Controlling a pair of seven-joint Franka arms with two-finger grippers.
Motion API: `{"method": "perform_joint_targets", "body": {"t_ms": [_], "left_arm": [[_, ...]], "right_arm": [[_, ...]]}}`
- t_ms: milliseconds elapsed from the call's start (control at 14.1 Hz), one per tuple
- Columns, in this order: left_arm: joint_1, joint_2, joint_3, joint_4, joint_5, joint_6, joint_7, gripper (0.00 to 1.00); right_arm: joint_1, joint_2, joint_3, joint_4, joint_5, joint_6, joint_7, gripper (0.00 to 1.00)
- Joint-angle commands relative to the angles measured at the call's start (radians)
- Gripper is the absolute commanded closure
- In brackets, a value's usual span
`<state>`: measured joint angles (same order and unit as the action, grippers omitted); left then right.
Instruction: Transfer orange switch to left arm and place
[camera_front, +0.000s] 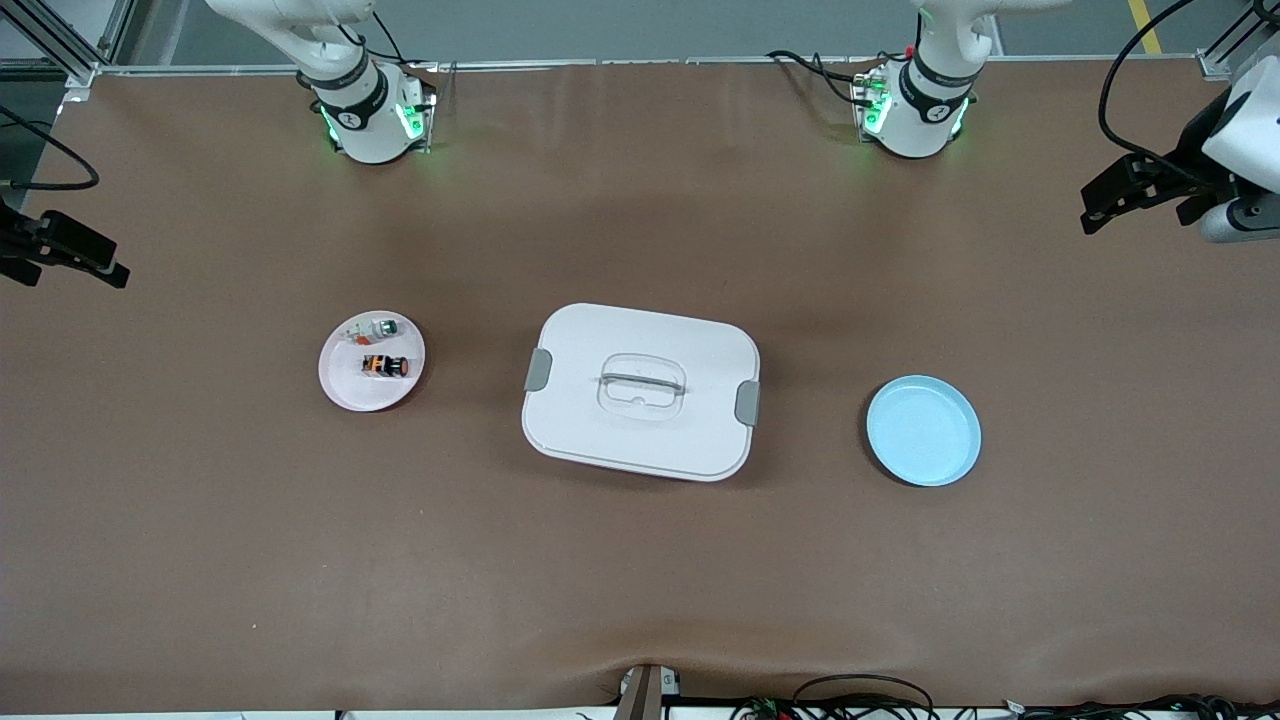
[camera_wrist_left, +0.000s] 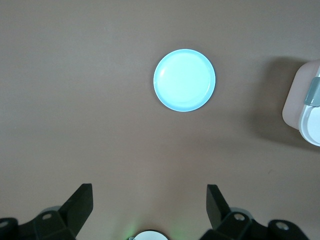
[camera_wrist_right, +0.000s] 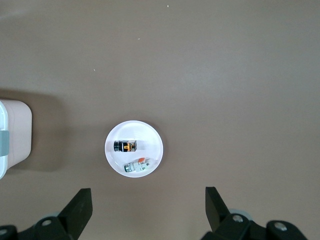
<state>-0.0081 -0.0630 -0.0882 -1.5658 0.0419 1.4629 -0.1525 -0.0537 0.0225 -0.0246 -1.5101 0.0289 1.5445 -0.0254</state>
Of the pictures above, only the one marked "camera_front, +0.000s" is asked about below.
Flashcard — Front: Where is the metal table edge bracket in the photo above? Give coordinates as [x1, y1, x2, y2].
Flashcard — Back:
[612, 663, 683, 720]

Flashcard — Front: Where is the black base cable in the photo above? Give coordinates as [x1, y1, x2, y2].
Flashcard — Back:
[766, 48, 886, 106]
[340, 10, 441, 71]

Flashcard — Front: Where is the white lidded storage box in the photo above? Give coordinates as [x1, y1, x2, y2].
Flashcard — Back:
[521, 303, 762, 483]

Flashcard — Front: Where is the light blue round plate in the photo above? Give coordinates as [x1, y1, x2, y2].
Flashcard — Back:
[866, 375, 983, 488]

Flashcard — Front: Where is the black cable bundle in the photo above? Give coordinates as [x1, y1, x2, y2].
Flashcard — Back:
[730, 673, 1280, 720]

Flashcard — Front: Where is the pink round plate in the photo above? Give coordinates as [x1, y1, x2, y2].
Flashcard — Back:
[318, 310, 427, 413]

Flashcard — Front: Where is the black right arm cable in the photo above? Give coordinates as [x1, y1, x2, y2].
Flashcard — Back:
[0, 105, 101, 191]

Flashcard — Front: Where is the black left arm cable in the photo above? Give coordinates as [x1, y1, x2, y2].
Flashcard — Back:
[1097, 0, 1201, 171]

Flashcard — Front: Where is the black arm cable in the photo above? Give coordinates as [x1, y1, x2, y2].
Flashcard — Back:
[1097, 0, 1201, 171]
[0, 105, 101, 191]

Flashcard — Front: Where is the aluminium frame profile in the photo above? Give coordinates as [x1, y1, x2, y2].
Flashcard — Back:
[0, 0, 136, 89]
[1195, 0, 1280, 81]

